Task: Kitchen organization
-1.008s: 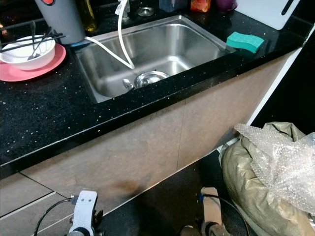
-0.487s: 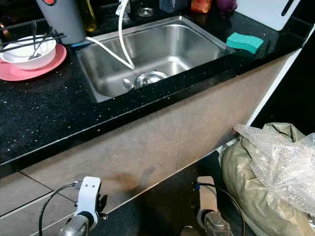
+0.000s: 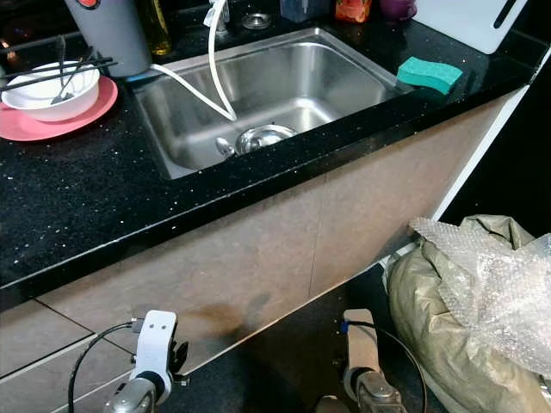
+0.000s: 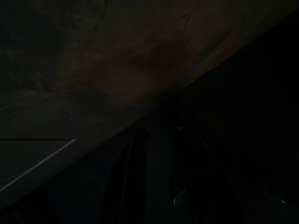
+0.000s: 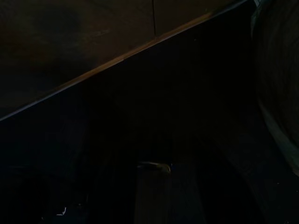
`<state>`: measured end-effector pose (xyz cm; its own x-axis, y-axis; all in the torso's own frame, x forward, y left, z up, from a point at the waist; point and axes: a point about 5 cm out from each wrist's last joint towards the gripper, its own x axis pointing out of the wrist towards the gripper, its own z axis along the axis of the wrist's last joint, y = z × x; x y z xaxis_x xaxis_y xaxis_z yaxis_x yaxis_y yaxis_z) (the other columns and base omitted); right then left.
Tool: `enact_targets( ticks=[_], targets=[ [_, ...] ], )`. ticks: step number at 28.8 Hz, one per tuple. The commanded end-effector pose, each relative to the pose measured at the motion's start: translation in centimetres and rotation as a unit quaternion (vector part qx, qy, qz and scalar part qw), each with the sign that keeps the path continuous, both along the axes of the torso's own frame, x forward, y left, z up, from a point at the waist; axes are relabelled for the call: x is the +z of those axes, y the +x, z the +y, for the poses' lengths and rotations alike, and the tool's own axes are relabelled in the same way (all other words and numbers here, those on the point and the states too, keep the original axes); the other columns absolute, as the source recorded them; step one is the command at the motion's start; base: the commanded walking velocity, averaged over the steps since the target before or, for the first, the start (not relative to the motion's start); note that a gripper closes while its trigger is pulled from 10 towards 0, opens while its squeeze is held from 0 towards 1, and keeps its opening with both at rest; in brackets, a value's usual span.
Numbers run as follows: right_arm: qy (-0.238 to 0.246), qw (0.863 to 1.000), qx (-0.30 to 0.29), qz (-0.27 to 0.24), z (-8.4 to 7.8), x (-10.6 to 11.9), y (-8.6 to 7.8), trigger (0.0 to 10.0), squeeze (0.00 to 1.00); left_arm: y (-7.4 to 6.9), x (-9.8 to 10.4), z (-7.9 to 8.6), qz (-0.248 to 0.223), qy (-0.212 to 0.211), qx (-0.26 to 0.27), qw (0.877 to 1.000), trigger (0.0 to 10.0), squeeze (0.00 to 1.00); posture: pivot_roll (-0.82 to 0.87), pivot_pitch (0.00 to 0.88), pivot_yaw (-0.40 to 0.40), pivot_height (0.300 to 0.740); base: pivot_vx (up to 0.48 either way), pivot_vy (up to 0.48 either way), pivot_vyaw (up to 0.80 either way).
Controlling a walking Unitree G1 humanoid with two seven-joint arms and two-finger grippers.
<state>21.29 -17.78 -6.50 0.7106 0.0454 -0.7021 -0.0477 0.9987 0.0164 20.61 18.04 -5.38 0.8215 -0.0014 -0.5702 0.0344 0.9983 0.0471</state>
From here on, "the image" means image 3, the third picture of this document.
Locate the shiny steel bowl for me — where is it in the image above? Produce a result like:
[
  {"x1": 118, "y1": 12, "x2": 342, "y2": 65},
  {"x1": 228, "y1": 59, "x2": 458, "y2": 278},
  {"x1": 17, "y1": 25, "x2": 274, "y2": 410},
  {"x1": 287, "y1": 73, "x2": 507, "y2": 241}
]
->
[{"x1": 234, "y1": 123, "x2": 300, "y2": 156}]

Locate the beige drawer front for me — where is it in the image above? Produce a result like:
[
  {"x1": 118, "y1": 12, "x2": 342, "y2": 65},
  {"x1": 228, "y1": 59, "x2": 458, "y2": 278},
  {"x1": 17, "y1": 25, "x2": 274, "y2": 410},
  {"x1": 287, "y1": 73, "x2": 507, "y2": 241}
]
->
[
  {"x1": 0, "y1": 297, "x2": 91, "y2": 379},
  {"x1": 0, "y1": 331, "x2": 147, "y2": 413}
]

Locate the beige sink cabinet front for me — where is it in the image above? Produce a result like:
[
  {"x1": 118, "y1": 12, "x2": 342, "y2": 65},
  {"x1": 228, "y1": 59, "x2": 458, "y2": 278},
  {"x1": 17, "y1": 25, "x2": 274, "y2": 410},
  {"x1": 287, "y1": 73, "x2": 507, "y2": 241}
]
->
[{"x1": 34, "y1": 86, "x2": 526, "y2": 354}]

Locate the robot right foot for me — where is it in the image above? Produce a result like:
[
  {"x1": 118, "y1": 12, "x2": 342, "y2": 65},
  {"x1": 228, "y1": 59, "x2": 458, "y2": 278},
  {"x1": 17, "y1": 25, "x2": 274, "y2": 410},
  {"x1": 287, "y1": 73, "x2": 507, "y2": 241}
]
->
[{"x1": 314, "y1": 394, "x2": 350, "y2": 413}]

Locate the steel spoon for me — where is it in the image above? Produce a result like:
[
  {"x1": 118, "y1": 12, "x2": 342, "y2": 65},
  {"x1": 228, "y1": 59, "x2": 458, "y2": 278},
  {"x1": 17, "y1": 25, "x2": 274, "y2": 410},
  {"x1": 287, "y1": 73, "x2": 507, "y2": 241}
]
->
[
  {"x1": 214, "y1": 136, "x2": 238, "y2": 160},
  {"x1": 50, "y1": 47, "x2": 96, "y2": 106}
]

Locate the olive green sack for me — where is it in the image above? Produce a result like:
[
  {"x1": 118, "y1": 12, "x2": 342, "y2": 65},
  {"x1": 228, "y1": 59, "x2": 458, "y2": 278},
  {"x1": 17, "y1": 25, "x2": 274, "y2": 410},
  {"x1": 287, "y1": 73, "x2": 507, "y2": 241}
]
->
[{"x1": 386, "y1": 215, "x2": 551, "y2": 413}]

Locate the pink plate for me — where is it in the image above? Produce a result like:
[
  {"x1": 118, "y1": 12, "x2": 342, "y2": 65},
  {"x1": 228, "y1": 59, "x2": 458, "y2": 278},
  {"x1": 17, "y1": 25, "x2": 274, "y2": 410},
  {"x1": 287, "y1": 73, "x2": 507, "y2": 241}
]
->
[{"x1": 0, "y1": 76, "x2": 120, "y2": 143}]

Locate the white bowl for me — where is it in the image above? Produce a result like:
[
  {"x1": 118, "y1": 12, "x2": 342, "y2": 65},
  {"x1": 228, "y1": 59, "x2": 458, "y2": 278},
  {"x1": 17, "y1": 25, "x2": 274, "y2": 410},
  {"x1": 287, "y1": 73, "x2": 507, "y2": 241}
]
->
[{"x1": 2, "y1": 60, "x2": 102, "y2": 123}]

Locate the black chopstick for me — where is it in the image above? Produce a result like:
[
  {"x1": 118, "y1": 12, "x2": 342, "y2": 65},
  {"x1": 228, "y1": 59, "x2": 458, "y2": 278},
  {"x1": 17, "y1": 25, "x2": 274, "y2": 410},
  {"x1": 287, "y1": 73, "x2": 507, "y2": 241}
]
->
[
  {"x1": 0, "y1": 56, "x2": 117, "y2": 81},
  {"x1": 0, "y1": 62, "x2": 121, "y2": 94}
]

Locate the stainless steel sink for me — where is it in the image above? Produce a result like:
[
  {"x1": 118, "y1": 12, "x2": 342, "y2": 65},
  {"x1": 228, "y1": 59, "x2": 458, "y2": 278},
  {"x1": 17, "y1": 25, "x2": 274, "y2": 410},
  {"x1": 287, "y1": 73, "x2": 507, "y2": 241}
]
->
[{"x1": 131, "y1": 26, "x2": 414, "y2": 180}]

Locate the clear bubble wrap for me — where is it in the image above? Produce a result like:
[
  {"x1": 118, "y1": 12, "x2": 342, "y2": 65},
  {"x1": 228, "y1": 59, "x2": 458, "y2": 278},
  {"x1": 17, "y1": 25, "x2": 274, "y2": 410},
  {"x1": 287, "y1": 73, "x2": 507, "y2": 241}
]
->
[{"x1": 409, "y1": 217, "x2": 551, "y2": 379}]

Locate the yellow oil bottle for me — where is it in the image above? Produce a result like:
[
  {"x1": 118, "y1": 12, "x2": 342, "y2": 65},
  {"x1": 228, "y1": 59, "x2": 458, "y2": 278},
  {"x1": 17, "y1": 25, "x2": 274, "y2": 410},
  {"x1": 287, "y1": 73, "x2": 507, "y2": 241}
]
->
[{"x1": 142, "y1": 0, "x2": 173, "y2": 57}]

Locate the grey canister with red button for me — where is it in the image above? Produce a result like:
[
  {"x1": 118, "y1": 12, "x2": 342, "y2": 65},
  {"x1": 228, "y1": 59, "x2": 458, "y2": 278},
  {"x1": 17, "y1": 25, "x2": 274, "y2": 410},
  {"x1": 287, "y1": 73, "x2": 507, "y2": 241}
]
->
[{"x1": 65, "y1": 0, "x2": 152, "y2": 78}]

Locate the round steel countertop fitting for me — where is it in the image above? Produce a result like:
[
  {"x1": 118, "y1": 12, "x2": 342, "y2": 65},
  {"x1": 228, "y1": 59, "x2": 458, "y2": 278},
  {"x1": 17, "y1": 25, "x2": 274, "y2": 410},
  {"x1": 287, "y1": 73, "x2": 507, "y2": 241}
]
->
[{"x1": 241, "y1": 11, "x2": 274, "y2": 31}]

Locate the white sink faucet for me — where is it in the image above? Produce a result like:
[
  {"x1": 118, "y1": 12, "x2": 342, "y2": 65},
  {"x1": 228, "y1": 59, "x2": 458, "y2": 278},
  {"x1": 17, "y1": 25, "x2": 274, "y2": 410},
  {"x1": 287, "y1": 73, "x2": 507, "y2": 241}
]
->
[{"x1": 204, "y1": 0, "x2": 229, "y2": 28}]

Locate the dark blue container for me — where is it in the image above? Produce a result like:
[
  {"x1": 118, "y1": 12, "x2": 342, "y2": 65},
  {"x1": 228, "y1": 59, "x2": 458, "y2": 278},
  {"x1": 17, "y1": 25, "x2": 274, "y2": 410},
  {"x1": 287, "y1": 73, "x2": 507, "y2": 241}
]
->
[{"x1": 280, "y1": 0, "x2": 334, "y2": 24}]

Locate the green sponge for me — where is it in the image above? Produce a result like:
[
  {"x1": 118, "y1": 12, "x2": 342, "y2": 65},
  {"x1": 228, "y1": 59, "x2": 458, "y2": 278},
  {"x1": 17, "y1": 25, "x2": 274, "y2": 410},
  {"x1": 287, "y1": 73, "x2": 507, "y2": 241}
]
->
[{"x1": 396, "y1": 56, "x2": 464, "y2": 96}]

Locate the red orange pouch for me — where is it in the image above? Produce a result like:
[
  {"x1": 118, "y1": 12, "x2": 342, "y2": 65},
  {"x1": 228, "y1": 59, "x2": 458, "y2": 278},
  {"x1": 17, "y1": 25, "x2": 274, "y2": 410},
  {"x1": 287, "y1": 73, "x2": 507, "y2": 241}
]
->
[{"x1": 334, "y1": 0, "x2": 374, "y2": 24}]

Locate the purple mug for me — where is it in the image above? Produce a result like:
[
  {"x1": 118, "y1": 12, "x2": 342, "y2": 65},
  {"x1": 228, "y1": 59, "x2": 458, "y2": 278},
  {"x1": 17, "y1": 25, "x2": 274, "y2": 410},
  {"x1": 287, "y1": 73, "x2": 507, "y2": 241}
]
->
[{"x1": 379, "y1": 0, "x2": 418, "y2": 22}]

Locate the white cutting board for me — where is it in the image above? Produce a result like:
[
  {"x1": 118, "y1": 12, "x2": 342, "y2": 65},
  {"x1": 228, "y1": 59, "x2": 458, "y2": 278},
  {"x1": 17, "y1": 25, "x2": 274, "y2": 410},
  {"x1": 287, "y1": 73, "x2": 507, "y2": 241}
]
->
[{"x1": 413, "y1": 0, "x2": 530, "y2": 55}]

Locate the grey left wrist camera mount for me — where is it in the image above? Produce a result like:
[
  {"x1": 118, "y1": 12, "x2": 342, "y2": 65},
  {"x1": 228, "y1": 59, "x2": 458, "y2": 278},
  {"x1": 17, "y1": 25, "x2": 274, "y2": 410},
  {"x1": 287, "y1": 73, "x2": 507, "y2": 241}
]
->
[{"x1": 129, "y1": 310, "x2": 179, "y2": 388}]

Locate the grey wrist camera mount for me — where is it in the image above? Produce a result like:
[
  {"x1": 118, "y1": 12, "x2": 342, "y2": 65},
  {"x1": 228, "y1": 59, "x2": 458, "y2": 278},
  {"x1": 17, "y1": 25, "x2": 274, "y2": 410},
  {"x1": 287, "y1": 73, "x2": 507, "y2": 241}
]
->
[
  {"x1": 129, "y1": 310, "x2": 179, "y2": 388},
  {"x1": 340, "y1": 308, "x2": 381, "y2": 392}
]

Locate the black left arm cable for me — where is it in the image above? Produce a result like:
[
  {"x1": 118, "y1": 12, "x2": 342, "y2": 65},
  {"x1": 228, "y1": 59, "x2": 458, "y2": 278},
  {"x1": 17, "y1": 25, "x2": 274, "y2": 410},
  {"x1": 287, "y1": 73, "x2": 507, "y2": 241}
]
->
[{"x1": 67, "y1": 318, "x2": 143, "y2": 413}]

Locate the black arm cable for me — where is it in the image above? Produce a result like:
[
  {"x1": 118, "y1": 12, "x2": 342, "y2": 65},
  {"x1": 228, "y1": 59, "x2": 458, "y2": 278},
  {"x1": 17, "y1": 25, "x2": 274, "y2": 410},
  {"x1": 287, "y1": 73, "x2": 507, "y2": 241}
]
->
[
  {"x1": 67, "y1": 318, "x2": 143, "y2": 413},
  {"x1": 370, "y1": 320, "x2": 429, "y2": 413}
]

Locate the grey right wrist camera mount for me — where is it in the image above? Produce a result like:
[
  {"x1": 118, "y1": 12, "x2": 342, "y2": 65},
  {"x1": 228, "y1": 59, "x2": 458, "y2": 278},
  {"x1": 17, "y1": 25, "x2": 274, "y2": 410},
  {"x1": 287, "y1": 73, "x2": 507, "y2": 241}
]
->
[{"x1": 340, "y1": 308, "x2": 381, "y2": 392}]

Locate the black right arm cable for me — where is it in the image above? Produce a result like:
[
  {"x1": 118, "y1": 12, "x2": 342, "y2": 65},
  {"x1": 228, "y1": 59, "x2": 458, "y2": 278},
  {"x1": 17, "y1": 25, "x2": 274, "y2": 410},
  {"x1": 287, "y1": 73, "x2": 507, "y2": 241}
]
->
[{"x1": 370, "y1": 320, "x2": 429, "y2": 413}]

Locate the white flexible hose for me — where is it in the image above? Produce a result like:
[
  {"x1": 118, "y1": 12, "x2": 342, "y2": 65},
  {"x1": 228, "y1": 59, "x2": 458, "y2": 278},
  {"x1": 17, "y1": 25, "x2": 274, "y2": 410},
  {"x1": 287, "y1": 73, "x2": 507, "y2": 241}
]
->
[{"x1": 148, "y1": 0, "x2": 238, "y2": 121}]

